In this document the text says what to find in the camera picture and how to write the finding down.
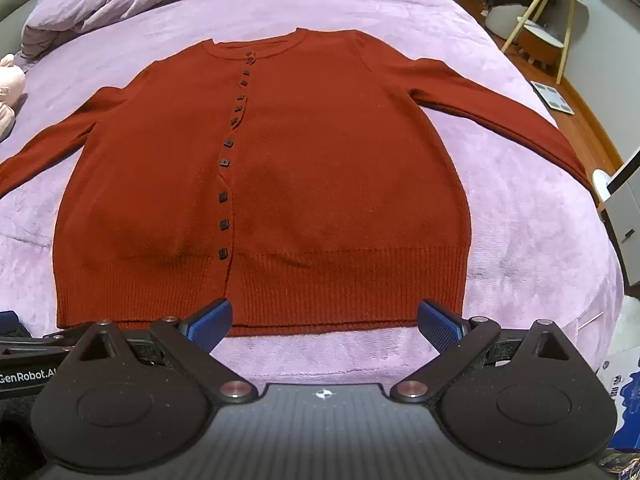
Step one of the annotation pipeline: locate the white round pouf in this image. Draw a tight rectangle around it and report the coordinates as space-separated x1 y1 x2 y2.
485 2 526 40

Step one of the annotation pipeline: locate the red knit button cardigan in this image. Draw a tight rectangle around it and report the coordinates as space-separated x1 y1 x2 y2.
0 27 608 337

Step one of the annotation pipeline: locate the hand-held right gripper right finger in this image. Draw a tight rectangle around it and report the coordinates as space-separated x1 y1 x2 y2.
390 299 584 405

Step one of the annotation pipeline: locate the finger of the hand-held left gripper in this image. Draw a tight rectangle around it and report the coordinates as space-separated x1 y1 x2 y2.
0 329 86 358
0 310 30 342

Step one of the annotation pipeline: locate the side table with yellow legs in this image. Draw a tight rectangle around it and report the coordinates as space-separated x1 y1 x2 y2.
500 0 587 86

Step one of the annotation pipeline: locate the bathroom scale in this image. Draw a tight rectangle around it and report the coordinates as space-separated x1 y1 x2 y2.
530 80 574 117

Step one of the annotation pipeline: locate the blue printed box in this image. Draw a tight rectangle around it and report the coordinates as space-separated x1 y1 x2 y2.
597 344 640 455

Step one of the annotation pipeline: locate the white cabinet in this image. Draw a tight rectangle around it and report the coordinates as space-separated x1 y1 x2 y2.
592 147 640 287

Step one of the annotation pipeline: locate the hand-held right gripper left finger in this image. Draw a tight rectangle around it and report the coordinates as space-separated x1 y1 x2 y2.
69 299 261 406

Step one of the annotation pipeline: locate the pink plush toy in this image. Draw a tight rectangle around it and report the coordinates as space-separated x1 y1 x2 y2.
0 54 27 137

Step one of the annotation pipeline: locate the round wooden footstool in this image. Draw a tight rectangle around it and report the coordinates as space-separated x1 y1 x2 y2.
517 22 569 69

